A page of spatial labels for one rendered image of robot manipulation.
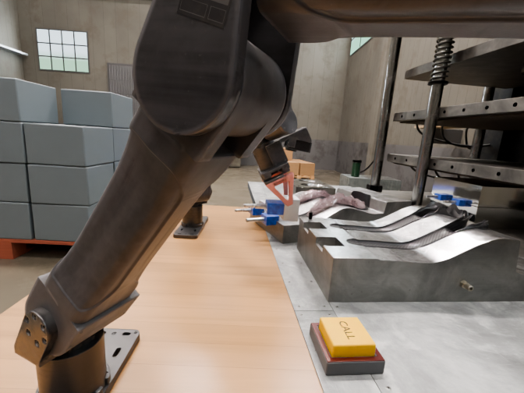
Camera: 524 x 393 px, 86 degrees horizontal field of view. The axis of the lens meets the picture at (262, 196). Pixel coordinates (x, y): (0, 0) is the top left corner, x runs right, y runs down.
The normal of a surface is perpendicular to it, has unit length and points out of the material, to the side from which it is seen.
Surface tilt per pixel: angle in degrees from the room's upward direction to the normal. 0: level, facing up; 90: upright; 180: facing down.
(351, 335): 0
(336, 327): 0
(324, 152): 90
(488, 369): 0
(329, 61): 90
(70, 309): 92
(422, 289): 90
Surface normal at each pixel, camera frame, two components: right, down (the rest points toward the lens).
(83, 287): -0.25, 0.07
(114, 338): 0.07, -0.98
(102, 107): 0.02, 0.21
